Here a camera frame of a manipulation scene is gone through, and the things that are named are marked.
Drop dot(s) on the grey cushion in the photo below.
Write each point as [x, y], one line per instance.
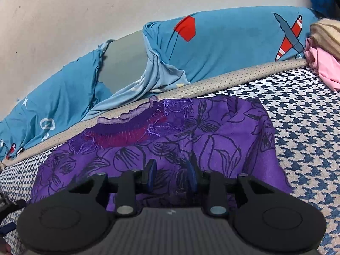
[122, 63]

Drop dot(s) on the light blue cloth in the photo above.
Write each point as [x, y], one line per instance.
[156, 77]

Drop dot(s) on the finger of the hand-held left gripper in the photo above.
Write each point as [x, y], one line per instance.
[6, 229]
[13, 206]

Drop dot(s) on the pink garment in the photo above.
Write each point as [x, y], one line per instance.
[326, 69]

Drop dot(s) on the blue pillow with red patch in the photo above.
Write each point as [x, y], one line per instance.
[233, 45]

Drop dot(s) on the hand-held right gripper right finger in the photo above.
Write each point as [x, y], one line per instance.
[191, 175]

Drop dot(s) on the beige striped knit garment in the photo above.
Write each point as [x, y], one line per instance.
[326, 34]

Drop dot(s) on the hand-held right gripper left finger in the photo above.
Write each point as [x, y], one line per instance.
[151, 175]

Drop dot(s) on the purple floral garment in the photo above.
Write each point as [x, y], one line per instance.
[212, 138]

